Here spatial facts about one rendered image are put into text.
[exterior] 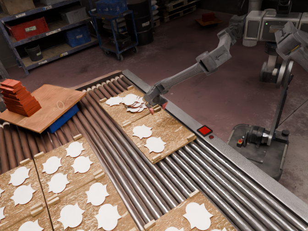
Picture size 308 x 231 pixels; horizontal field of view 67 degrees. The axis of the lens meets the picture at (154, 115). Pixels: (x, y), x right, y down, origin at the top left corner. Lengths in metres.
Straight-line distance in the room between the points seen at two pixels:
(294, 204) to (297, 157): 1.53
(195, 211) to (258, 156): 1.30
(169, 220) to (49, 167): 0.83
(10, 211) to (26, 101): 0.78
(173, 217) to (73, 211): 0.52
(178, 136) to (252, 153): 1.04
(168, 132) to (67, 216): 0.78
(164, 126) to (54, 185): 0.78
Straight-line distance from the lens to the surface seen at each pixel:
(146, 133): 1.59
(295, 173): 2.71
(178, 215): 1.23
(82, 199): 1.39
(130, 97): 1.85
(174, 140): 1.53
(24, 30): 5.37
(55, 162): 1.64
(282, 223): 1.30
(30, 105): 1.96
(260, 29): 1.69
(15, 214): 1.54
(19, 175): 1.69
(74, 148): 1.66
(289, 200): 1.38
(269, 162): 2.41
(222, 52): 1.22
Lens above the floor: 2.03
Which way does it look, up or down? 39 degrees down
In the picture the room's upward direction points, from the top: 9 degrees counter-clockwise
